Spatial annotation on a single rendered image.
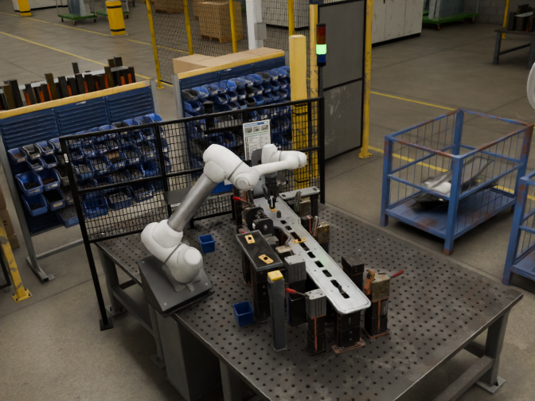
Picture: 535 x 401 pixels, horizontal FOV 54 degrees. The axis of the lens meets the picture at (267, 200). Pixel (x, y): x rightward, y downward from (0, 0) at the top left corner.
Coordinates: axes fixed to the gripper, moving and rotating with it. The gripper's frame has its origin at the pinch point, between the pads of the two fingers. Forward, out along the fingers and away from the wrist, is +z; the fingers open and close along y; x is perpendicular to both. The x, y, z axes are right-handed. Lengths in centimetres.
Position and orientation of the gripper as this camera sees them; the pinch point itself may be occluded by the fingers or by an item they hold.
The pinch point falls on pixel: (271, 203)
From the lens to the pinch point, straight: 354.0
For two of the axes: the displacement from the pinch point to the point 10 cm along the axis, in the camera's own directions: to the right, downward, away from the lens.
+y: 9.4, -1.9, 2.9
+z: 0.5, 9.0, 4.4
